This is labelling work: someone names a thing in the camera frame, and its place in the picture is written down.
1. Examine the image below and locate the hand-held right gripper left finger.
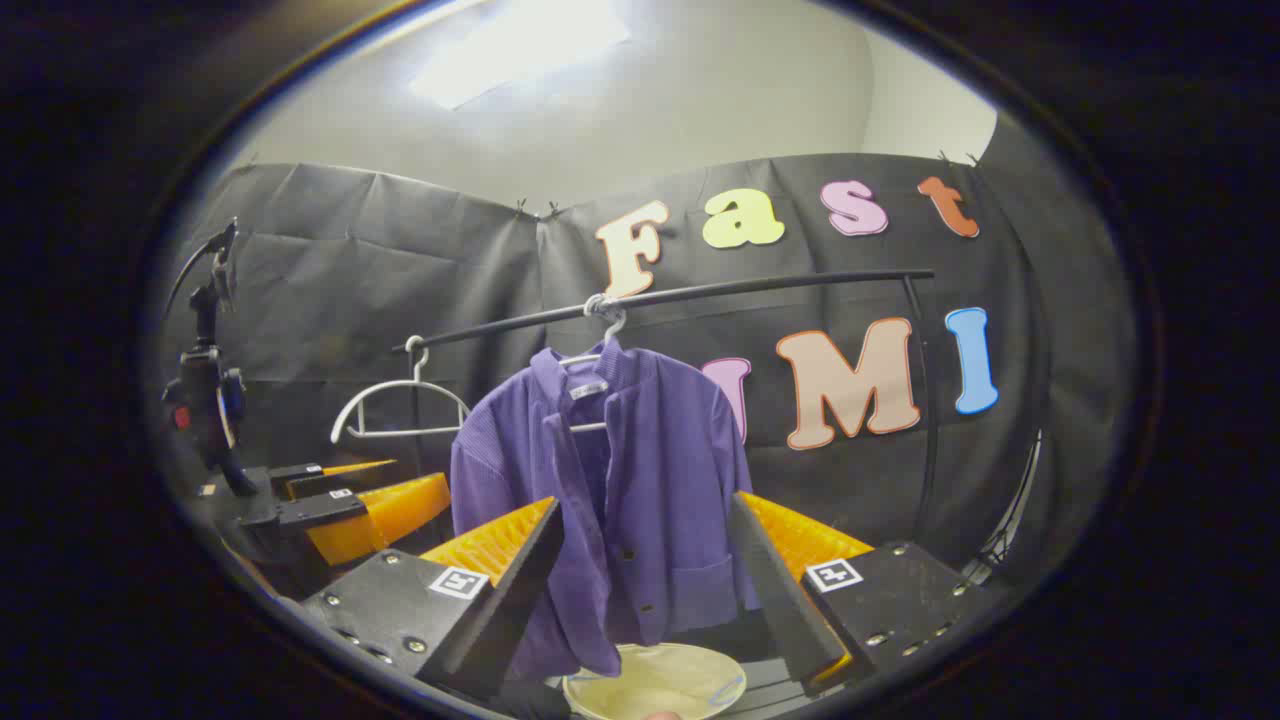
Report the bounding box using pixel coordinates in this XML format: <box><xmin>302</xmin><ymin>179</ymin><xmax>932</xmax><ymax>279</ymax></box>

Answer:
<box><xmin>300</xmin><ymin>497</ymin><xmax>564</xmax><ymax>701</ymax></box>

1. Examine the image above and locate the white plastic hanger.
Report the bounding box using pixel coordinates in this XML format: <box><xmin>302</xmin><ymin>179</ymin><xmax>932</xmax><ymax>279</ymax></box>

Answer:
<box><xmin>330</xmin><ymin>335</ymin><xmax>473</xmax><ymax>444</ymax></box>
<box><xmin>560</xmin><ymin>293</ymin><xmax>629</xmax><ymax>433</ymax></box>

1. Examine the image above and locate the purple button shirt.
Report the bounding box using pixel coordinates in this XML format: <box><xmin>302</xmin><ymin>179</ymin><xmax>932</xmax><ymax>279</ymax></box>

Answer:
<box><xmin>450</xmin><ymin>340</ymin><xmax>761</xmax><ymax>681</ymax></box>

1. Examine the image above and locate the black clothes rack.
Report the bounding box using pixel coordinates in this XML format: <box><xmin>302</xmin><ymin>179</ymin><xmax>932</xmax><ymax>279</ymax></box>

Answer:
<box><xmin>393</xmin><ymin>267</ymin><xmax>943</xmax><ymax>546</ymax></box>

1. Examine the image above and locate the cream laundry hamper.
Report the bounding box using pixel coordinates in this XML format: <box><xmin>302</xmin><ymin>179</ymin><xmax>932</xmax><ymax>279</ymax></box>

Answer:
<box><xmin>562</xmin><ymin>643</ymin><xmax>748</xmax><ymax>720</ymax></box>

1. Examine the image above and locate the black backdrop cloth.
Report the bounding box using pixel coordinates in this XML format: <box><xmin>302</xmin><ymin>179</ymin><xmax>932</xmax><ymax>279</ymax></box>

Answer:
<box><xmin>160</xmin><ymin>150</ymin><xmax>1121</xmax><ymax>641</ymax></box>

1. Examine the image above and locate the black cable bundle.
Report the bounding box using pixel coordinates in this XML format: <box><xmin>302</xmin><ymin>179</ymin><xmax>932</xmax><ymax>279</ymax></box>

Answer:
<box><xmin>965</xmin><ymin>430</ymin><xmax>1043</xmax><ymax>586</ymax></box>

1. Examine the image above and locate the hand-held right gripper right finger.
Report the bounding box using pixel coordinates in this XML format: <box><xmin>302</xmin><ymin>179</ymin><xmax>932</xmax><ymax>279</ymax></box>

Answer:
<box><xmin>728</xmin><ymin>490</ymin><xmax>993</xmax><ymax>698</ymax></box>

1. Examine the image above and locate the ceiling light panel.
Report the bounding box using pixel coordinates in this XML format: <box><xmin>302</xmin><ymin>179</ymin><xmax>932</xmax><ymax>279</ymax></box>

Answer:
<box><xmin>408</xmin><ymin>0</ymin><xmax>633</xmax><ymax>111</ymax></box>

